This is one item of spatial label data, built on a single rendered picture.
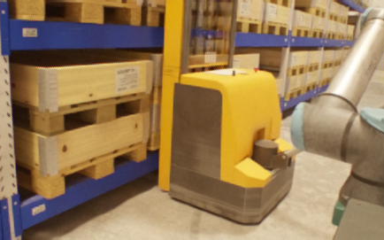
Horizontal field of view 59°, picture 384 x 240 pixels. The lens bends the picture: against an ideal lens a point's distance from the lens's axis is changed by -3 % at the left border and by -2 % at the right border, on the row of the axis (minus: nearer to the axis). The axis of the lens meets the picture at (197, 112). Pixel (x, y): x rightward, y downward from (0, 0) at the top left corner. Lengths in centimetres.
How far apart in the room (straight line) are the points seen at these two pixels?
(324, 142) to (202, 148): 130
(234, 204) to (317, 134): 129
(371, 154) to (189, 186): 157
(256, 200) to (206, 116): 60
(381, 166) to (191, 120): 145
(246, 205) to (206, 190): 28
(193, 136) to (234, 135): 30
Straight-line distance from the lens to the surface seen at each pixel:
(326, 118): 106
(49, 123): 185
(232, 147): 214
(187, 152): 233
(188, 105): 224
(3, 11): 174
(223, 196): 228
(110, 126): 214
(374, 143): 101
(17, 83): 201
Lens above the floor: 118
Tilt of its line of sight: 13 degrees down
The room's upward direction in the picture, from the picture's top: 4 degrees clockwise
